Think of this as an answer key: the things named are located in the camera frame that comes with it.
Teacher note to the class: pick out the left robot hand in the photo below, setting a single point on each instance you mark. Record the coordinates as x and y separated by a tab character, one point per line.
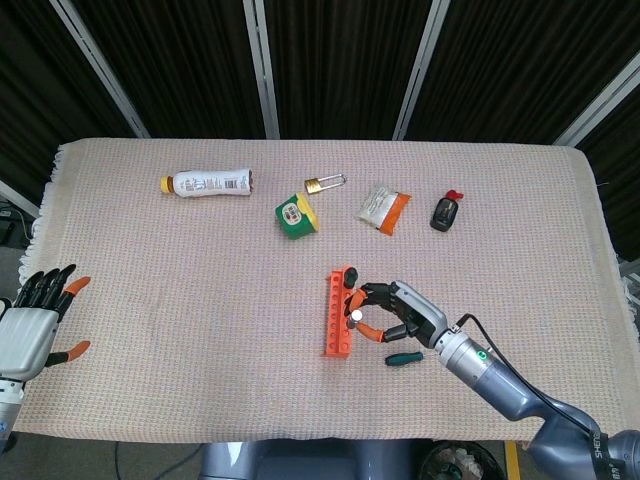
25	340

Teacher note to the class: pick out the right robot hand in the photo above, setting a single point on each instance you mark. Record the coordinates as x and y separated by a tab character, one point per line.
422	315

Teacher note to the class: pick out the silver metal precision screwdriver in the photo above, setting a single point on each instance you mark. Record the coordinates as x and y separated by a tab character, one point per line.
357	315

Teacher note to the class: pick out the slim green black screwdriver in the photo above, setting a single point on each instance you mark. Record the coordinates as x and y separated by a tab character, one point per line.
351	276

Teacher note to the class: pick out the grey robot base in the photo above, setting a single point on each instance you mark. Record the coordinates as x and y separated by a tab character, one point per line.
310	462

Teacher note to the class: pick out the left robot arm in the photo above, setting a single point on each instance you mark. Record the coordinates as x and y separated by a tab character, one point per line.
7	410

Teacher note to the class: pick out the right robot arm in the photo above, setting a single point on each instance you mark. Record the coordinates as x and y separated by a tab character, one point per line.
500	385

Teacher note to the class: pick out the stubby green black screwdriver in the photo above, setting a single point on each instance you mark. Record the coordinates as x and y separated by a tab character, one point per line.
402	359

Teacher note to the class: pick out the orange screwdriver holder rack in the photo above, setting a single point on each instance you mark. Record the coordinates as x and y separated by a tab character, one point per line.
336	330

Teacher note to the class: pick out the small black bottle red cap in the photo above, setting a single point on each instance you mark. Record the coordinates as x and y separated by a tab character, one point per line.
444	214

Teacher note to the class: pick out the white orange snack packet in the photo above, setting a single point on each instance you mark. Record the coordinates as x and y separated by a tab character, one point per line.
380	207

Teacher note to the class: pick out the black waste bin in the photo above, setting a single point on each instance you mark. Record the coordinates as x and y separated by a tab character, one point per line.
462	462

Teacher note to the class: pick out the green box yellow lid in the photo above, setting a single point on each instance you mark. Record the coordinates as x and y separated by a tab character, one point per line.
295	217

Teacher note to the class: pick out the brass padlock long shackle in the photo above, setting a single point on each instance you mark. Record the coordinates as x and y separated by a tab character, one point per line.
313	186

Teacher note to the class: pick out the beige woven tablecloth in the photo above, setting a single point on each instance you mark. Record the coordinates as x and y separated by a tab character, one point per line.
200	300

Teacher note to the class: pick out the white bottle yellow cap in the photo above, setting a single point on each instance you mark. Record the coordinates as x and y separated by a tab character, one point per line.
210	183

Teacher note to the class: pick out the aluminium partition post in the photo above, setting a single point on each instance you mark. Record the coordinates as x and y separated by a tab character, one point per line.
262	70
100	65
600	105
17	197
420	75

